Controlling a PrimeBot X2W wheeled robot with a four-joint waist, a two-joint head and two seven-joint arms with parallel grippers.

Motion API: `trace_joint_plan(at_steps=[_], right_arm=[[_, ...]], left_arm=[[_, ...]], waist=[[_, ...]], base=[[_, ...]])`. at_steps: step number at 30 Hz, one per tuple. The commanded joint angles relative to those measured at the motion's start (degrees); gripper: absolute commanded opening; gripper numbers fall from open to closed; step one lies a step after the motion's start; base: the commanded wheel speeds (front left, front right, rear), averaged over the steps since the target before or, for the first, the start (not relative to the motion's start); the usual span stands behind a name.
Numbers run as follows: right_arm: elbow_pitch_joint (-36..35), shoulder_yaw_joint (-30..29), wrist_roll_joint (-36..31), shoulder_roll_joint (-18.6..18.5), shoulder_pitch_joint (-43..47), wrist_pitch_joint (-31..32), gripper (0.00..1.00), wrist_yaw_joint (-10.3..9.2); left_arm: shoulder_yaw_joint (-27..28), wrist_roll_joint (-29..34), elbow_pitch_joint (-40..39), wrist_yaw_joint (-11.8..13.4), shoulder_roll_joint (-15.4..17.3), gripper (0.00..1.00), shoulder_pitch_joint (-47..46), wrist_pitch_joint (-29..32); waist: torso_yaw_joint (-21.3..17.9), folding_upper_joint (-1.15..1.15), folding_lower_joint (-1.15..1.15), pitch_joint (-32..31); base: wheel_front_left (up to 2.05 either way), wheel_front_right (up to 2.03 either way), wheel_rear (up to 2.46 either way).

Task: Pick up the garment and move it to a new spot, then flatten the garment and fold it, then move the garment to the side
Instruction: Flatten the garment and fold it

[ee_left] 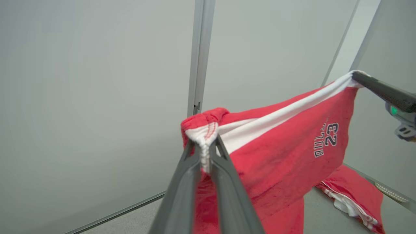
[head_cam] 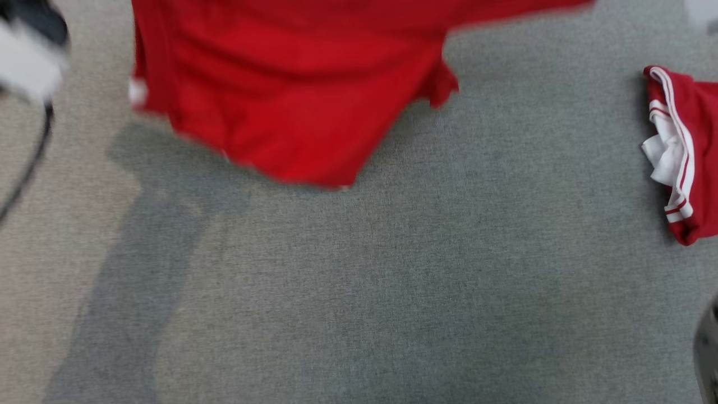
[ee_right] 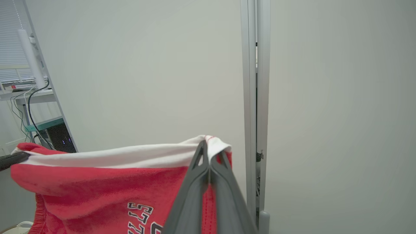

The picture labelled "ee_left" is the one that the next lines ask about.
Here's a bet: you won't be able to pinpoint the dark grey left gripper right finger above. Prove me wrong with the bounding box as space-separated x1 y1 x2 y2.
209 135 265 234

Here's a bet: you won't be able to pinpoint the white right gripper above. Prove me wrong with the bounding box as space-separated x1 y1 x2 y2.
352 71 416 142

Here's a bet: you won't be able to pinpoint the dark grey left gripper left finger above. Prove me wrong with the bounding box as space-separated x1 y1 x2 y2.
149 140 202 234

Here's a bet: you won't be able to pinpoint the red Bulls basketball shorts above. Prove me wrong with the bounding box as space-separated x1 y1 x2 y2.
180 71 371 234

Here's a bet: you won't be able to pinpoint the red Bulls basketball jersey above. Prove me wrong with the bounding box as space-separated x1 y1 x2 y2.
315 165 385 234

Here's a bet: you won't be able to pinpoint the grey fabric sofa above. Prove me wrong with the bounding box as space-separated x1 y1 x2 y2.
81 187 416 234

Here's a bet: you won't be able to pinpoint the thin grey metal frame bar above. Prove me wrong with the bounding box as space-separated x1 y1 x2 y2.
320 0 360 87

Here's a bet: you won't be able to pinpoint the grey wall panel post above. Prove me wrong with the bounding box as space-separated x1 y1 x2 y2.
187 0 216 117

